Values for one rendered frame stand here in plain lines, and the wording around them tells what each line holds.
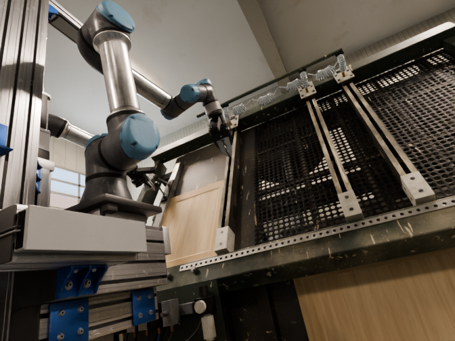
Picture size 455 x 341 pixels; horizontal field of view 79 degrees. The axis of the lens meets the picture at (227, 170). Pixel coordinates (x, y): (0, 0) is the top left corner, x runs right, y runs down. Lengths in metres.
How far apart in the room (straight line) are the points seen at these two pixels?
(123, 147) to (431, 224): 0.97
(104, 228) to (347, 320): 1.04
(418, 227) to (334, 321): 0.52
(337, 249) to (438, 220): 0.32
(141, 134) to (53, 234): 0.37
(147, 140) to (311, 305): 0.97
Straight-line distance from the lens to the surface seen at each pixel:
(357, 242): 1.09
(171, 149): 2.30
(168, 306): 1.22
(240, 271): 1.18
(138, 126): 0.79
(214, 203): 1.58
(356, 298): 1.34
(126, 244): 0.64
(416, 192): 1.17
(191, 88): 1.18
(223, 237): 1.29
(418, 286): 1.34
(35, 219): 0.53
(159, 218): 1.76
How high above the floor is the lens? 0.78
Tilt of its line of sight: 22 degrees up
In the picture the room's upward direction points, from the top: 12 degrees counter-clockwise
